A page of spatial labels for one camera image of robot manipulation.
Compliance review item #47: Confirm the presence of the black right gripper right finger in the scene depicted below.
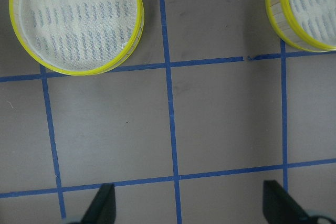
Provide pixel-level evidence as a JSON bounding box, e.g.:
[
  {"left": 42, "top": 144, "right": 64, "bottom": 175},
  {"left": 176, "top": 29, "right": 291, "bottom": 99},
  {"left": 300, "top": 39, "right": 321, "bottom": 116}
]
[{"left": 262, "top": 180, "right": 323, "bottom": 224}]

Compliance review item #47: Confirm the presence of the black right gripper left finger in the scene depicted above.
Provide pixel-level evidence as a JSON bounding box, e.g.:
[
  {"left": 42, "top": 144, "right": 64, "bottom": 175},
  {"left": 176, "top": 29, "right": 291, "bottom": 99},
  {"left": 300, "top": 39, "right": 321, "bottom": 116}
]
[{"left": 80, "top": 184, "right": 116, "bottom": 223}]

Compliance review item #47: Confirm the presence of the white steamer liner cloth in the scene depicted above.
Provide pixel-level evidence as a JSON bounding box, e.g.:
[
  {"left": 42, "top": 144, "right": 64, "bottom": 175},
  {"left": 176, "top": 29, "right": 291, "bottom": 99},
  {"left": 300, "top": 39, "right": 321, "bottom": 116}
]
[{"left": 20, "top": 0, "right": 139, "bottom": 69}]

